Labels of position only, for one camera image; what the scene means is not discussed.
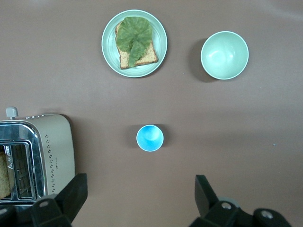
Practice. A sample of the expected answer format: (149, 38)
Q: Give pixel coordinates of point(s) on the blue paper cup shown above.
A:
(149, 139)

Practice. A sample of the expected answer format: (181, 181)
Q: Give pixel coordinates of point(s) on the pale green bowl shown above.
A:
(225, 55)

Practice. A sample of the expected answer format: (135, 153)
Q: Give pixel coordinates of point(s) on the green lettuce leaf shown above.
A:
(133, 35)

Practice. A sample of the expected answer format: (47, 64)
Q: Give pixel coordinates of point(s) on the beige and chrome toaster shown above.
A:
(56, 142)

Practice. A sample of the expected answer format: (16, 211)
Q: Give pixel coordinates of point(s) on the pale green plate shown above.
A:
(109, 52)

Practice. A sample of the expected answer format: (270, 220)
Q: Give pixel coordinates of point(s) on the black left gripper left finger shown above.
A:
(68, 203)

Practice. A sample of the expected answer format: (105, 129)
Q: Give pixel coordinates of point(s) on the dark toasted bread slice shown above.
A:
(3, 175)

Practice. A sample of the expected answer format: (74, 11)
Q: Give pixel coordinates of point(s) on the brown bread slice with lettuce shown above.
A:
(149, 58)

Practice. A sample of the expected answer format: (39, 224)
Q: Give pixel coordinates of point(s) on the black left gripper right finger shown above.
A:
(208, 208)

